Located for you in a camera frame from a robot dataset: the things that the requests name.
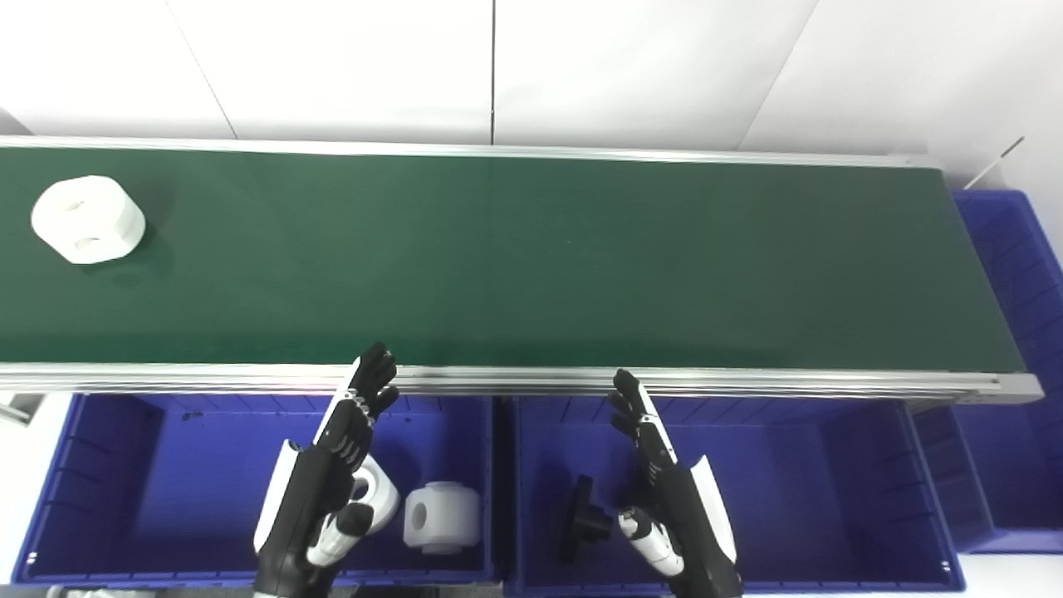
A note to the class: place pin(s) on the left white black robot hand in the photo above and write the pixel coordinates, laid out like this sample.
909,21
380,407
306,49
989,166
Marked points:
311,490

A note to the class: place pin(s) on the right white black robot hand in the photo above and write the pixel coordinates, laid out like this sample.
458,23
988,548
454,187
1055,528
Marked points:
689,515

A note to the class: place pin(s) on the white round plastic part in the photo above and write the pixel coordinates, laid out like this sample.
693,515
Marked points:
100,218

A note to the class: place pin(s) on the blue plastic bin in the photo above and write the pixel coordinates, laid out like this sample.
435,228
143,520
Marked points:
166,498
789,498
1021,274

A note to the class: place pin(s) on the black plastic part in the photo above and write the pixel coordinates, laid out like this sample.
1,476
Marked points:
585,523

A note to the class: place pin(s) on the white cylindrical plastic part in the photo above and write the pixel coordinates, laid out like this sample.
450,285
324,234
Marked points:
453,515

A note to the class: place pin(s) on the green conveyor belt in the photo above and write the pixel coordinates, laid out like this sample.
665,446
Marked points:
540,266

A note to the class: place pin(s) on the aluminium conveyor leg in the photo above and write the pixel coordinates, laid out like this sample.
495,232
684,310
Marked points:
17,409

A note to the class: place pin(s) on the thin white rod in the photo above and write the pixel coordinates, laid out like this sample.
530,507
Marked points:
996,162

